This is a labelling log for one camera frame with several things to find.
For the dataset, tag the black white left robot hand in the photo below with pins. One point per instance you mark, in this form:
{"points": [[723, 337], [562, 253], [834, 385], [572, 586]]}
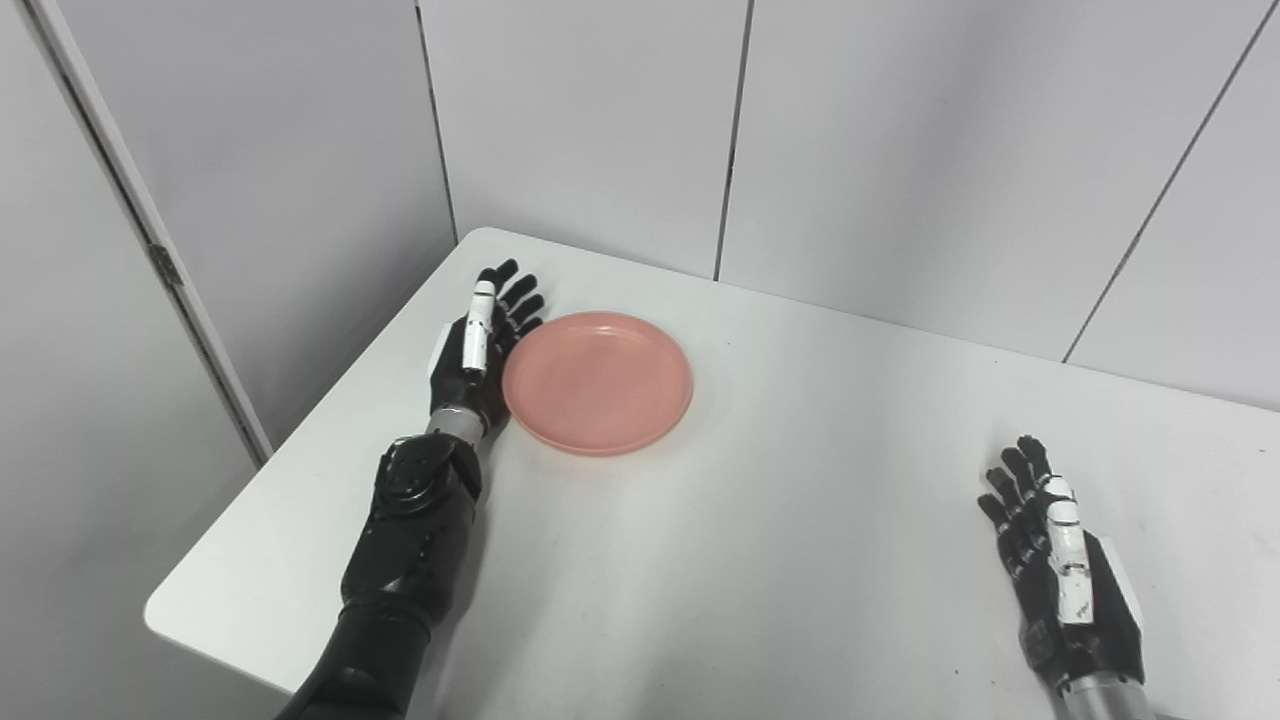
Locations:
{"points": [[455, 385]]}

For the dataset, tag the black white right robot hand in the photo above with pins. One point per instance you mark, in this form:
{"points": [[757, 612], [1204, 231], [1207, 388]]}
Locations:
{"points": [[1100, 640]]}

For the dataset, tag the pink round plate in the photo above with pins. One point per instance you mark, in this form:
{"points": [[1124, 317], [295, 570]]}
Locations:
{"points": [[598, 385]]}

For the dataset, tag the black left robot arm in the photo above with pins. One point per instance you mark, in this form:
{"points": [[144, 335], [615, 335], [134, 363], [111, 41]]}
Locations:
{"points": [[410, 560]]}

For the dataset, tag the metal wall panel hinge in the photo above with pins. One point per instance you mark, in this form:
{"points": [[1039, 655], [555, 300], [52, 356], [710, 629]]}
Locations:
{"points": [[166, 265]]}

